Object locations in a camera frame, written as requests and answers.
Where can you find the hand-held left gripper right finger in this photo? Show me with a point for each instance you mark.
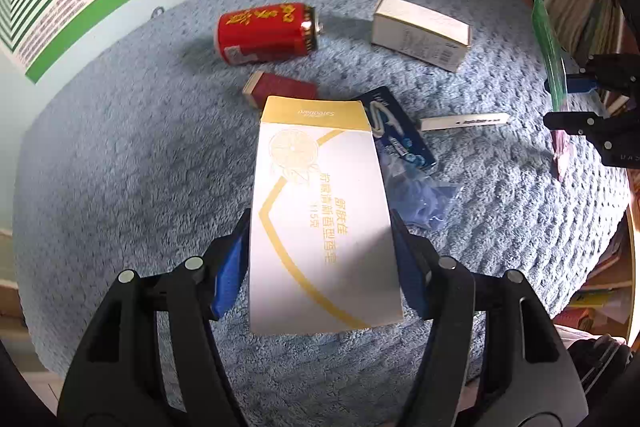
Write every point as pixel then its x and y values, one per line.
pixel 412 272

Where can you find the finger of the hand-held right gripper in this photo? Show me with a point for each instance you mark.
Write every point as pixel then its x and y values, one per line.
pixel 575 123
pixel 575 84

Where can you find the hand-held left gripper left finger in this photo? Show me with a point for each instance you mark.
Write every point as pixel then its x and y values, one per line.
pixel 230 272

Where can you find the green-topped clear plastic bag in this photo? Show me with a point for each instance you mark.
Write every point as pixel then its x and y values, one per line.
pixel 550 47

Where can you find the clear bag with blue contents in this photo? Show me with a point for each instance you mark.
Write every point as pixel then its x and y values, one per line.
pixel 420 197

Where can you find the white and yellow soap box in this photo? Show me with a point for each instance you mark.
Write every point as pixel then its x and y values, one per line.
pixel 320 217

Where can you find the dark blue chewing gum pack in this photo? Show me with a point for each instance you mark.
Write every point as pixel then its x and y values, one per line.
pixel 400 132

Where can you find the stack of thin books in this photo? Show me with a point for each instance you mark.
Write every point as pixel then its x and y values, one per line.
pixel 585 12

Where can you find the white paper stick wrapper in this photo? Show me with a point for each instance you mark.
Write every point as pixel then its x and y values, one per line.
pixel 465 122

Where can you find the pile of colourful books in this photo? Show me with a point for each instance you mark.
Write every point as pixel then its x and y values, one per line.
pixel 600 302

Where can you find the blue fleece blanket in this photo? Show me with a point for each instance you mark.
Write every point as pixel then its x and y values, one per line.
pixel 125 157

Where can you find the white cardboard box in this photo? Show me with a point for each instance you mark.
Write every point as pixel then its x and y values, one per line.
pixel 420 32

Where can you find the small red box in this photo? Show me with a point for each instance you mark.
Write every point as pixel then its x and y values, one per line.
pixel 285 88

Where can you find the red drink can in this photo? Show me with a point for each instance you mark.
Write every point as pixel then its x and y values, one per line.
pixel 265 34

